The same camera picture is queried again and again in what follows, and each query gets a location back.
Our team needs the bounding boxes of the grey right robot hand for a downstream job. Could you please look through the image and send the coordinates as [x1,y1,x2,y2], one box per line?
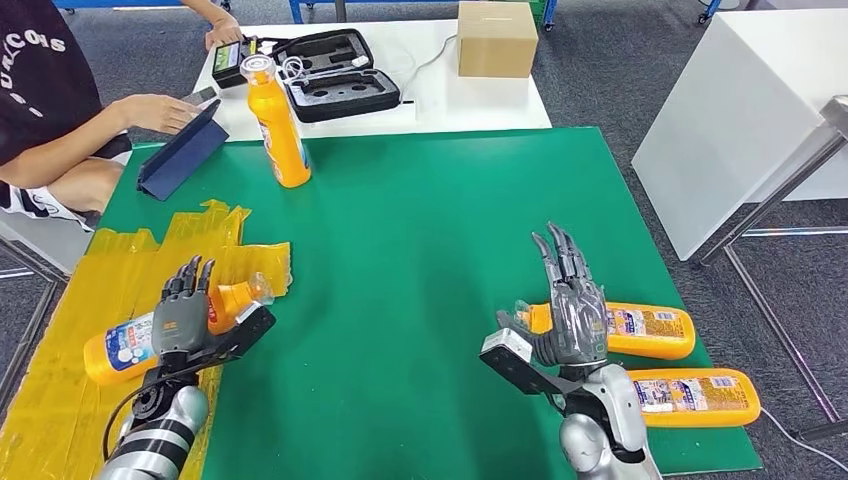
[495,222,609,368]

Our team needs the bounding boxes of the black device with screen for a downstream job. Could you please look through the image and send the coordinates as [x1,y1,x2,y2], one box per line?
[211,38,252,89]

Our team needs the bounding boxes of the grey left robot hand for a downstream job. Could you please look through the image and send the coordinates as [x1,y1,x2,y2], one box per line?
[150,254,220,356]

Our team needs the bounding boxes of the person's hand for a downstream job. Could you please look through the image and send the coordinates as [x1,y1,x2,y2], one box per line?
[205,16,245,51]
[115,93,200,136]

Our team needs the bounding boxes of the white table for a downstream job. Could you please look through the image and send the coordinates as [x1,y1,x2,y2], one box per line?
[192,19,553,142]

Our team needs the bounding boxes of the white floor cable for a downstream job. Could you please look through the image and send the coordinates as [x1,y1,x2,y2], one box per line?
[760,405,848,473]

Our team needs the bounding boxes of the person's right hand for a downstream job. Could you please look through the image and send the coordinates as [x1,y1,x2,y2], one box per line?
[115,93,200,136]

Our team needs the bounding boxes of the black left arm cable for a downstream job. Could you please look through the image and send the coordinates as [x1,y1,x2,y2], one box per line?
[102,367,200,462]

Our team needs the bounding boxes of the blue folding tablet case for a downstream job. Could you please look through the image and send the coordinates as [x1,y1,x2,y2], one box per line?
[137,99,231,202]

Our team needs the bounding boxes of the person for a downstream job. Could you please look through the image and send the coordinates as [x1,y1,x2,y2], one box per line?
[0,0,245,233]

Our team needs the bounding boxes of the white coiled cable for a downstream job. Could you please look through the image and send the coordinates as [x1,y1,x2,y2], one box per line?
[281,54,372,86]

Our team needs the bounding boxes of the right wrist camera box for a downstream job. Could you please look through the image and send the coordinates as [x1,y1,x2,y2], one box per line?
[478,327,584,397]

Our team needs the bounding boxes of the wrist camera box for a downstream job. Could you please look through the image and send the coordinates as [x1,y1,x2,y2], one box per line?
[478,327,584,397]
[192,303,278,366]

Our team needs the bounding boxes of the blue metal rack frame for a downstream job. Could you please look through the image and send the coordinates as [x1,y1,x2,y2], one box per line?
[52,0,230,11]
[289,0,559,31]

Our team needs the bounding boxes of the brown cardboard box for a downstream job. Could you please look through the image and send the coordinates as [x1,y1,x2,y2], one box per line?
[457,1,540,79]

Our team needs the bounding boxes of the grey stool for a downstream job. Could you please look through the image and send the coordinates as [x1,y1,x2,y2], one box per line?
[0,205,94,276]

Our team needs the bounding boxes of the white cabinet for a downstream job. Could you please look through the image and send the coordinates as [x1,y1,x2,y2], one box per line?
[631,9,848,263]

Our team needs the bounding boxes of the steel stool frame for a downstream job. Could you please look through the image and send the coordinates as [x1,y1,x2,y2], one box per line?
[0,237,71,407]

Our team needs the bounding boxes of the person's left hand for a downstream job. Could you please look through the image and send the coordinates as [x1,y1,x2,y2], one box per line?
[205,16,245,51]

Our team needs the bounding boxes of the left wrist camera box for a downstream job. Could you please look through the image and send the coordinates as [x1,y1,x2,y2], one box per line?
[192,303,278,366]

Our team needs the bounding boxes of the steel table frame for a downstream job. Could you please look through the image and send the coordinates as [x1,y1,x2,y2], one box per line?
[692,94,848,444]

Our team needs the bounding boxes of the orange detergent bottle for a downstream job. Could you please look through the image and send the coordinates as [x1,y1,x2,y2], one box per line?
[239,54,313,189]
[513,299,698,362]
[83,272,276,388]
[627,368,762,429]

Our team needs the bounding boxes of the black foam-lined case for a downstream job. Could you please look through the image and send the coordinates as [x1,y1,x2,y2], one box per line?
[272,28,402,125]

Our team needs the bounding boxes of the thin grey table cable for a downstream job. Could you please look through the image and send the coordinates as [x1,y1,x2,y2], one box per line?
[399,34,460,102]

